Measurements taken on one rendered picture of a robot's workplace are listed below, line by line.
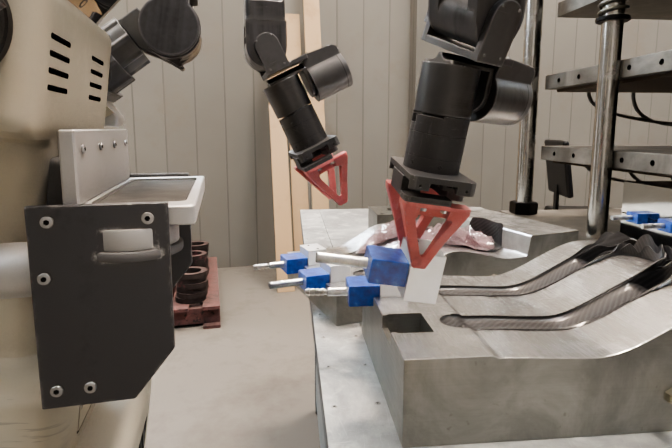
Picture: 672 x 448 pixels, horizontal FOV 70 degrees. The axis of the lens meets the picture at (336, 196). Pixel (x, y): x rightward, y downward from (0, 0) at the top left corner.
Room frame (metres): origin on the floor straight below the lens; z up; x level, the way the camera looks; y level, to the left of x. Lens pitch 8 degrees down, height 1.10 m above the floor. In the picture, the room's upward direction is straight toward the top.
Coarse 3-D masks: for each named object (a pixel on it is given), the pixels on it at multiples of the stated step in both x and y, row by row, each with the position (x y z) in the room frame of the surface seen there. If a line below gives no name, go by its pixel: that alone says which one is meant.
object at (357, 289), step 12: (348, 276) 0.63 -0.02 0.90; (360, 276) 0.63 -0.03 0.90; (312, 288) 0.60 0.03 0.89; (336, 288) 0.60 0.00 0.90; (348, 288) 0.59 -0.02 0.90; (360, 288) 0.59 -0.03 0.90; (372, 288) 0.59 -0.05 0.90; (384, 288) 0.59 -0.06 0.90; (396, 288) 0.59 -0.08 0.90; (348, 300) 0.59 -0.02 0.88; (360, 300) 0.59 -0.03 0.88; (372, 300) 0.59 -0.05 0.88
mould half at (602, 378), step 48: (576, 288) 0.58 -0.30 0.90; (384, 336) 0.51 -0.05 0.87; (432, 336) 0.47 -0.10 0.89; (480, 336) 0.47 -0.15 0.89; (528, 336) 0.48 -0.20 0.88; (576, 336) 0.48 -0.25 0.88; (624, 336) 0.46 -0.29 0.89; (384, 384) 0.51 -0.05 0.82; (432, 384) 0.42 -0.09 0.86; (480, 384) 0.43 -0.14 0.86; (528, 384) 0.43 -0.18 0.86; (576, 384) 0.44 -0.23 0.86; (624, 384) 0.44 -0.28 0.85; (432, 432) 0.42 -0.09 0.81; (480, 432) 0.43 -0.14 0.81; (528, 432) 0.43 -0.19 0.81; (576, 432) 0.44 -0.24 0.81; (624, 432) 0.44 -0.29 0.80
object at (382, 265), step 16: (320, 256) 0.49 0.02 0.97; (336, 256) 0.49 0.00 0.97; (352, 256) 0.50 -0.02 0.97; (368, 256) 0.50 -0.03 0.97; (384, 256) 0.49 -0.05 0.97; (400, 256) 0.50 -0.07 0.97; (368, 272) 0.48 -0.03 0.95; (384, 272) 0.48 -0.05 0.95; (400, 272) 0.48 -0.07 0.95; (416, 272) 0.48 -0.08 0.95; (432, 272) 0.48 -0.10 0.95; (400, 288) 0.50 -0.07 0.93; (416, 288) 0.48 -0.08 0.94; (432, 288) 0.48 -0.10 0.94
